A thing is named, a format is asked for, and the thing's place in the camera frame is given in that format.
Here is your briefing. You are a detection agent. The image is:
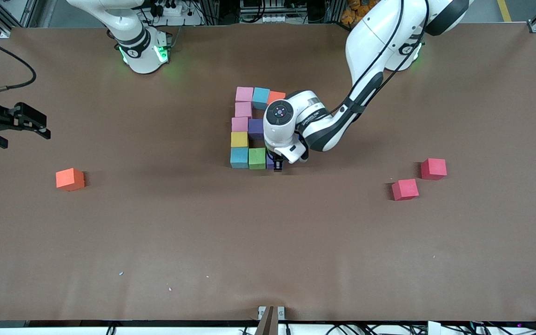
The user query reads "green foam cube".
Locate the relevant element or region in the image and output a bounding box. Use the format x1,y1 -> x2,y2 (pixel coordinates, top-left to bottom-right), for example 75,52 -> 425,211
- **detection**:
248,147 -> 268,170

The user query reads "blue foam cube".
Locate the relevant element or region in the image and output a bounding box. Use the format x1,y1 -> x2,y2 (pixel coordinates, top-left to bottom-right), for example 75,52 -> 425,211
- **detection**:
229,147 -> 250,169
252,87 -> 271,111

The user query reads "brown table cover sheet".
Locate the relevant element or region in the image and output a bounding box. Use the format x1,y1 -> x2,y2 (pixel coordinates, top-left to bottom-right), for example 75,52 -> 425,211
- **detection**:
0,22 -> 536,322

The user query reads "red foam cube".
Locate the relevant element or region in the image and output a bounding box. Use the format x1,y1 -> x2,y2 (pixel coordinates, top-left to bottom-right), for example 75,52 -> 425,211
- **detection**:
391,179 -> 420,201
420,158 -> 448,181

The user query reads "metal equipment rack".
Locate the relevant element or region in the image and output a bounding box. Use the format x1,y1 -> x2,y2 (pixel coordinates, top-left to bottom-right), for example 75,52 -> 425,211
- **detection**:
203,0 -> 343,26

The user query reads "pile of orange objects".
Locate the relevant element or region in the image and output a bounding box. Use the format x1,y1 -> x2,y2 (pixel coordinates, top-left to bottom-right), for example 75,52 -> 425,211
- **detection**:
341,0 -> 378,25

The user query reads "white power strip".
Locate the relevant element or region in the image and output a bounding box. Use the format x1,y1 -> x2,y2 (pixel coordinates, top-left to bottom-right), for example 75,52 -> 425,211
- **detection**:
149,0 -> 203,26

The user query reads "metal table edge bracket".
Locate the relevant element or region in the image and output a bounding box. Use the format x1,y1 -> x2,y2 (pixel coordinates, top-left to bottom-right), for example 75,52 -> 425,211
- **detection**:
255,305 -> 286,335

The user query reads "white table edge rail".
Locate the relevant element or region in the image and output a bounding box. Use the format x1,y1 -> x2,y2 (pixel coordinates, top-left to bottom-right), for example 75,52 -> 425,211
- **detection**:
0,325 -> 536,335

